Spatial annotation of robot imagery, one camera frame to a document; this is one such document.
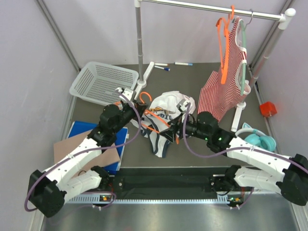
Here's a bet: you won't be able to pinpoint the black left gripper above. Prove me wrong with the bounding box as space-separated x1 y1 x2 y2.
113 100 148 134

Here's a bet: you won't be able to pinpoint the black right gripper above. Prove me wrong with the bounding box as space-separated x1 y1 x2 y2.
160 112 210 143

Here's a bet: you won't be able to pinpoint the orange hanger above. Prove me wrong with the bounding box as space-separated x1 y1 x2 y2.
215 5 235 85
114 91 180 144

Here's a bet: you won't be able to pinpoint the white printed tank top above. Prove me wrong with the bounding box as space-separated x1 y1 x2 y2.
141 91 196 158

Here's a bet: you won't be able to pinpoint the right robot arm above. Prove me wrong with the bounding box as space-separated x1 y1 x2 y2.
160 112 308 206

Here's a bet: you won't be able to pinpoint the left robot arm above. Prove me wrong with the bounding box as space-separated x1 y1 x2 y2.
24 100 148 218

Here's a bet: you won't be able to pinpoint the red striped tank top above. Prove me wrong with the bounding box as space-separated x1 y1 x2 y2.
197 17 251 121

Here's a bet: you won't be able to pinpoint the green hanger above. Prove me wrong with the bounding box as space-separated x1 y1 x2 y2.
239 18 252 96

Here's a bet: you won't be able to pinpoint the white metal clothes rack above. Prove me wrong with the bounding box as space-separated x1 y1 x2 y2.
127 0 297 132

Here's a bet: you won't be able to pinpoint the white perforated plastic basket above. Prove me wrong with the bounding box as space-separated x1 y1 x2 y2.
69 62 139 106

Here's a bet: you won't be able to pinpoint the brown cardboard sheet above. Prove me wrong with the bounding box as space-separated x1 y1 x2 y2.
53 131 120 177

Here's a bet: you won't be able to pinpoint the white marker orange cap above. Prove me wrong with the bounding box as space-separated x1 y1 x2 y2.
154 63 168 66

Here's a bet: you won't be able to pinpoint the white marker blue cap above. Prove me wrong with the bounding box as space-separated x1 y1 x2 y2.
154 65 170 71

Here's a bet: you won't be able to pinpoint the white marker blue tip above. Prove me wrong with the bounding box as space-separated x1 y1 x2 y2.
174 62 193 66

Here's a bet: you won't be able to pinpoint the teal cat ear headphones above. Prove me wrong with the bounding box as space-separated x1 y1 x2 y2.
235 123 277 152

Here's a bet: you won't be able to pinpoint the red cube block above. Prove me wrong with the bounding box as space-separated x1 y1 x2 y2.
259 102 277 118

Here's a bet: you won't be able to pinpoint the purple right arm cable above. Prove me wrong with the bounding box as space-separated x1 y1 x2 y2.
182 103 308 209

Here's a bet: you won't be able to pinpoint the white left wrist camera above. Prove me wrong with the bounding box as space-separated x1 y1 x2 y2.
115 87 136 103

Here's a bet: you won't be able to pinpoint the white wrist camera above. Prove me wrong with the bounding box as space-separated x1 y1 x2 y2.
177 99 190 113
115 87 136 103

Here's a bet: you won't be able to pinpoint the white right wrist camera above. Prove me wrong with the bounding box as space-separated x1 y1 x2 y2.
177 99 190 113

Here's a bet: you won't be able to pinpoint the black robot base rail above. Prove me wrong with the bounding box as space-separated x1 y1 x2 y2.
98 167 243 199

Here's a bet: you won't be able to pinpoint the grey slotted cable duct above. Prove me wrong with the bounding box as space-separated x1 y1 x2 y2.
67 193 242 205

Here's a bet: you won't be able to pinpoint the grey aluminium frame post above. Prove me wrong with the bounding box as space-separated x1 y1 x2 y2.
34 0 81 72

